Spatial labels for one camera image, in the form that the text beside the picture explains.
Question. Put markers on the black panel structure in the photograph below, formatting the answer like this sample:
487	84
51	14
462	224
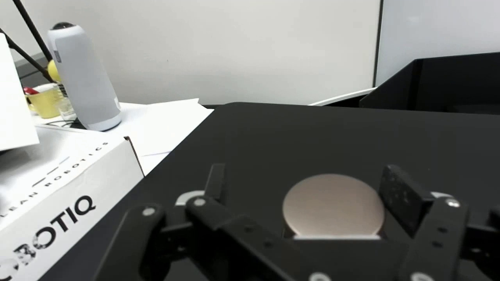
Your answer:
446	82

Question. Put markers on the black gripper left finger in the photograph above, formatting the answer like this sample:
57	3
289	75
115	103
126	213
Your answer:
218	249

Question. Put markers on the small silver black cylinder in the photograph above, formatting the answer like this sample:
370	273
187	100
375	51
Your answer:
332	207

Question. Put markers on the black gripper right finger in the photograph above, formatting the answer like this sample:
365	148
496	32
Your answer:
442	243

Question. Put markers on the black tripod legs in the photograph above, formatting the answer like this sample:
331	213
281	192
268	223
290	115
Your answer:
28	31

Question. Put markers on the white Robotiq cardboard box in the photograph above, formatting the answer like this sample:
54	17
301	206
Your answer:
62	203

